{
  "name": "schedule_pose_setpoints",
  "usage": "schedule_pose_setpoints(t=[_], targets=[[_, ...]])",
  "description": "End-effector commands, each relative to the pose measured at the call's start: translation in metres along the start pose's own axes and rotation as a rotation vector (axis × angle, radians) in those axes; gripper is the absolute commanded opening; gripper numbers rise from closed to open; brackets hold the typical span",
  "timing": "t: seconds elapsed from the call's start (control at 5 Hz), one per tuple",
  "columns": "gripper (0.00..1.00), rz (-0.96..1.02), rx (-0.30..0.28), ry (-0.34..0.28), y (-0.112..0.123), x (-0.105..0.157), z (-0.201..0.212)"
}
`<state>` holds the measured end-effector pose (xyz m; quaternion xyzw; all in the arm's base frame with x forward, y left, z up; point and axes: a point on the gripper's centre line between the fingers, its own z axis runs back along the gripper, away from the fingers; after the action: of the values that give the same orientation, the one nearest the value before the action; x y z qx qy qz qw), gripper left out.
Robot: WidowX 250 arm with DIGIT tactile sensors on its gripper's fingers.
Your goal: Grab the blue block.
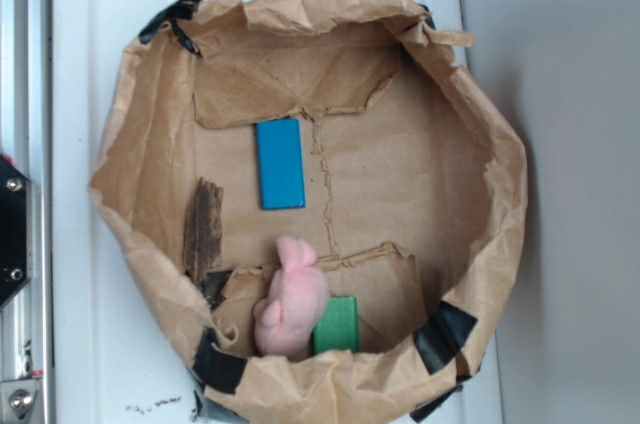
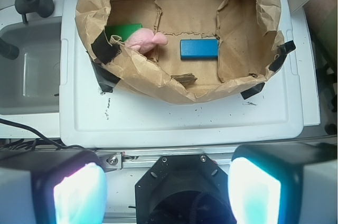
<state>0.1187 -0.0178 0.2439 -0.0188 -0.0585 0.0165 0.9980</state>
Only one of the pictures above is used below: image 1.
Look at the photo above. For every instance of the aluminium frame rail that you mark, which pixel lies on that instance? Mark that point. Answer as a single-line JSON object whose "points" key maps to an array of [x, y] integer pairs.
{"points": [[27, 374]]}

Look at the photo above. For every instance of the pink plush pig toy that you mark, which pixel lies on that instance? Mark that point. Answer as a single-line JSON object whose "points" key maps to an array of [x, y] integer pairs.
{"points": [[297, 299]]}

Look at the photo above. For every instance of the green rectangular block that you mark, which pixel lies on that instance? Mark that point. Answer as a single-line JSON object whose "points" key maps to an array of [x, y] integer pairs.
{"points": [[338, 329]]}

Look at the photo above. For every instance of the blue rectangular block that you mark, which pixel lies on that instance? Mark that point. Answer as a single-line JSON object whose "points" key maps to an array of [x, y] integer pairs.
{"points": [[280, 164]]}

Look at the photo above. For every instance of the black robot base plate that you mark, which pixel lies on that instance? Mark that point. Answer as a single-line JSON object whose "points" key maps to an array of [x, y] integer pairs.
{"points": [[14, 231]]}

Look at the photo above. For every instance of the brown paper bag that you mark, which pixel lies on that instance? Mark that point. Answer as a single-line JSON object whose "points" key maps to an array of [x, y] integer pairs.
{"points": [[415, 184]]}

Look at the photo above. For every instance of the white plastic tray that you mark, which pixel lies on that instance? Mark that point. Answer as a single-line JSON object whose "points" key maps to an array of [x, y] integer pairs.
{"points": [[111, 363]]}

